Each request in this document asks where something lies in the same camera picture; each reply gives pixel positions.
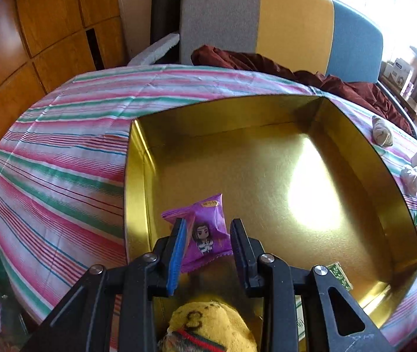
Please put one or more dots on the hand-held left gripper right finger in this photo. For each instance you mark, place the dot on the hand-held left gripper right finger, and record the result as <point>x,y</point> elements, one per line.
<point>239,249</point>

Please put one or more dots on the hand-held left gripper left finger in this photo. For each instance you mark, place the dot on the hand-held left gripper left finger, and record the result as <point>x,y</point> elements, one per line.
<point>179,260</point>

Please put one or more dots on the purple cartoon snack packet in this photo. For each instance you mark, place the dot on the purple cartoon snack packet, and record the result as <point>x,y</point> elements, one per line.
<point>208,223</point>

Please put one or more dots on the gold metal tin box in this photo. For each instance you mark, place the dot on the gold metal tin box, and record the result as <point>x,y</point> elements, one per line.
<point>267,176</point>

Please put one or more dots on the yellow knit sock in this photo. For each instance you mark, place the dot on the yellow knit sock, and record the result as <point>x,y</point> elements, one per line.
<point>208,319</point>

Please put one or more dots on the green white small box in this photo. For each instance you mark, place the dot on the green white small box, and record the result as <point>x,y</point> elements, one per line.
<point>340,277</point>

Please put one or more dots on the beige rolled sock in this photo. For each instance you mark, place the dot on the beige rolled sock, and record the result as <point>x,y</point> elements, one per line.
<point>382,132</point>

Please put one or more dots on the pink green striped bedsheet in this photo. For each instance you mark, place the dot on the pink green striped bedsheet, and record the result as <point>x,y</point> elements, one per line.
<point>65,146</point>

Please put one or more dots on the dark red blanket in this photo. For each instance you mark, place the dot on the dark red blanket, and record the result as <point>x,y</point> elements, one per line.
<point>355,91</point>

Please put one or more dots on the white carton on windowsill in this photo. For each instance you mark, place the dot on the white carton on windowsill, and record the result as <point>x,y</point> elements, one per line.
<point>399,71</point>

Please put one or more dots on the grey padded board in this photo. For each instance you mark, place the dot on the grey padded board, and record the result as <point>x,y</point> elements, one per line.
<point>153,49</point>

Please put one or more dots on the grey yellow blue headboard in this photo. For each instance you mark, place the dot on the grey yellow blue headboard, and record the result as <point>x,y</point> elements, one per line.
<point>292,22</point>

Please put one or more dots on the wooden wardrobe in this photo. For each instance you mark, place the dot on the wooden wardrobe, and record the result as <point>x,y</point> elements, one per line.
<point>47,14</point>

